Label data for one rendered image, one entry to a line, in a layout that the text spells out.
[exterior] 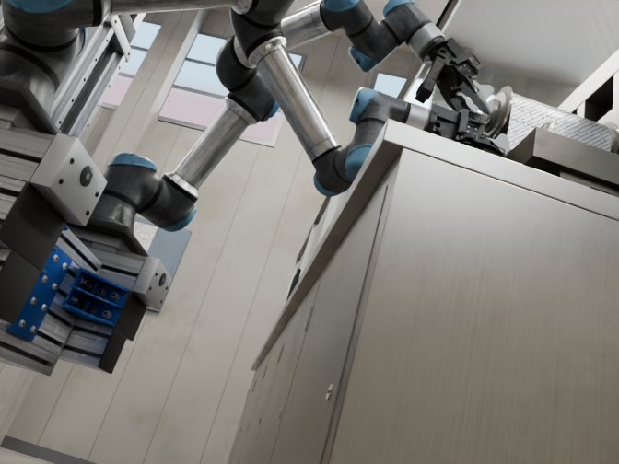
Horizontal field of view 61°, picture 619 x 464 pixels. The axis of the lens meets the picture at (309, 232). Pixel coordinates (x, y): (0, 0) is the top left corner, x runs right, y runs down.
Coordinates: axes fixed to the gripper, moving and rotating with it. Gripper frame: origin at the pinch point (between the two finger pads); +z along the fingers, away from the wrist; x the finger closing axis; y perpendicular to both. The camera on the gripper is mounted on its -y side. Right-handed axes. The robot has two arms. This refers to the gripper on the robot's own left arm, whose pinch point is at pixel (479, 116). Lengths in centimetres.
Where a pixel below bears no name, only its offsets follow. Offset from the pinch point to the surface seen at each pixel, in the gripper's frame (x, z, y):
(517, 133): -5.3, 8.7, 0.1
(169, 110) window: 356, -256, 37
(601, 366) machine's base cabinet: -31, 45, -39
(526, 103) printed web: -5.2, 4.1, 7.5
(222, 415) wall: 333, 15, -66
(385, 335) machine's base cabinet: -31, 26, -61
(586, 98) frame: 18, 6, 51
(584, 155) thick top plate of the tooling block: -25.0, 21.5, -11.3
